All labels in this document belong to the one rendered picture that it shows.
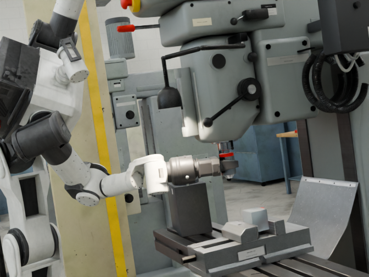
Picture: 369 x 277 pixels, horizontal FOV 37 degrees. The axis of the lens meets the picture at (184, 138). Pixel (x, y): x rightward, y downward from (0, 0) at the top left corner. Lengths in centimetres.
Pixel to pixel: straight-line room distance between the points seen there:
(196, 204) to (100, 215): 144
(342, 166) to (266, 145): 722
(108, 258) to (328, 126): 194
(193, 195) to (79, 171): 47
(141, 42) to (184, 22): 962
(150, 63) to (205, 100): 959
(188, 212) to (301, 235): 53
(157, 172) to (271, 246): 41
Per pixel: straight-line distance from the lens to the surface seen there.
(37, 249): 210
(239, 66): 169
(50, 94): 178
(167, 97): 159
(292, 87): 174
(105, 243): 346
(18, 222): 211
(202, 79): 166
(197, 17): 163
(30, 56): 187
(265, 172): 909
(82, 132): 337
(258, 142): 901
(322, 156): 198
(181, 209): 205
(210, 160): 172
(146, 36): 1129
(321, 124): 195
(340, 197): 189
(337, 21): 156
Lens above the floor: 142
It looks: 3 degrees down
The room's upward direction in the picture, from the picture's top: 8 degrees counter-clockwise
